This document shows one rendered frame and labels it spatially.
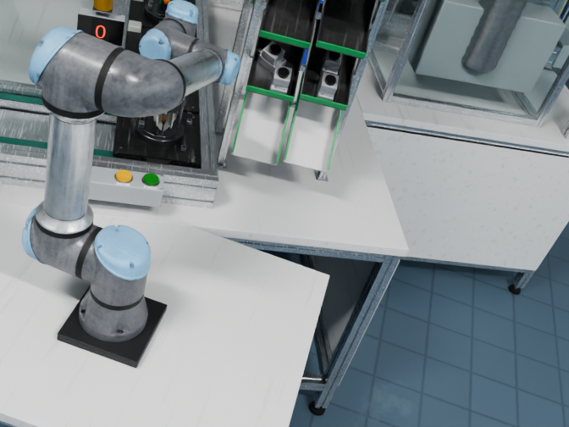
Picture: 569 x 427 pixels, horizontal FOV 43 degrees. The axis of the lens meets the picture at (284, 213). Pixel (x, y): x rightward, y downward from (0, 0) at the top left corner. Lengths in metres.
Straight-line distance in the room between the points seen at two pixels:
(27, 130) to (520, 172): 1.92
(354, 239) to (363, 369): 0.95
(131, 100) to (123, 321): 0.54
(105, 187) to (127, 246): 0.41
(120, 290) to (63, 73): 0.48
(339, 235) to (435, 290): 1.39
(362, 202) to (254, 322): 0.65
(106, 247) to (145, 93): 0.37
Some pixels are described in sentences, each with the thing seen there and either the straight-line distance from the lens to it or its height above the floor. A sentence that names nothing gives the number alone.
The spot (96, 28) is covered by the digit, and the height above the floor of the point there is 1.21.
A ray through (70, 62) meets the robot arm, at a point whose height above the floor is 1.50.
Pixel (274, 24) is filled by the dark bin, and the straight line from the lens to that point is 1.89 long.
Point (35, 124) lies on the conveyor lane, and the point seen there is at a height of 0.92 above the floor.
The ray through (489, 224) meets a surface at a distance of 3.23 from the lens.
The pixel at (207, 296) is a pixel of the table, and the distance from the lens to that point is 1.78.
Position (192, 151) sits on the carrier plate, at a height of 0.97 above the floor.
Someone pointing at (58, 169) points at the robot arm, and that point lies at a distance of 1.43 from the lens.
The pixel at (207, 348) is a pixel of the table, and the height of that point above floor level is 0.86.
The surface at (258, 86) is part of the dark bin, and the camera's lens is 1.94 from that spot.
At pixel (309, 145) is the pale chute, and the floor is 1.04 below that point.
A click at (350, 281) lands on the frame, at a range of 2.56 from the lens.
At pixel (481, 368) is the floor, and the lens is 3.19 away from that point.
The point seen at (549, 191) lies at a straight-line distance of 3.21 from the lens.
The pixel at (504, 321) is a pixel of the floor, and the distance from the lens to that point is 3.46.
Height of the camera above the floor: 2.15
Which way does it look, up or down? 38 degrees down
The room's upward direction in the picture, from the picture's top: 18 degrees clockwise
